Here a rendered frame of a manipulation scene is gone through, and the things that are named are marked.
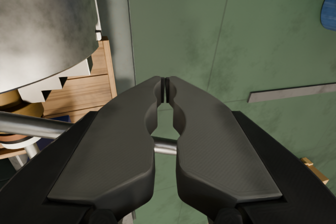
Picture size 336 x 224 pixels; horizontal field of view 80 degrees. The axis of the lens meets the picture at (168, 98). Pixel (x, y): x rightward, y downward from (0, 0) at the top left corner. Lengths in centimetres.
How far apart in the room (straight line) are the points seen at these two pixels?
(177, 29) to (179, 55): 20
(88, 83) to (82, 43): 34
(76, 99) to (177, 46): 113
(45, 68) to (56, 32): 4
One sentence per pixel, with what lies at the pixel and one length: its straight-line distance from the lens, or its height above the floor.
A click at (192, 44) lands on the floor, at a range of 167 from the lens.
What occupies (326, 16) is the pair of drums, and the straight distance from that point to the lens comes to 248.
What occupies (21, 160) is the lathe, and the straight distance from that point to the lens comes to 80.
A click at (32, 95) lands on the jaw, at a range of 37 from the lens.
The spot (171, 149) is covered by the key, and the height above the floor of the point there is 132.
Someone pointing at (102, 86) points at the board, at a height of 89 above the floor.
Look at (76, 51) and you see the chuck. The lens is 26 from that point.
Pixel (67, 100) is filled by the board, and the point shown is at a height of 88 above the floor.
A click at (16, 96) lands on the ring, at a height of 110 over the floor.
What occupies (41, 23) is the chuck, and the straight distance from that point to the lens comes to 23.
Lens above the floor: 142
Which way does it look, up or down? 52 degrees down
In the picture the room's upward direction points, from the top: 146 degrees clockwise
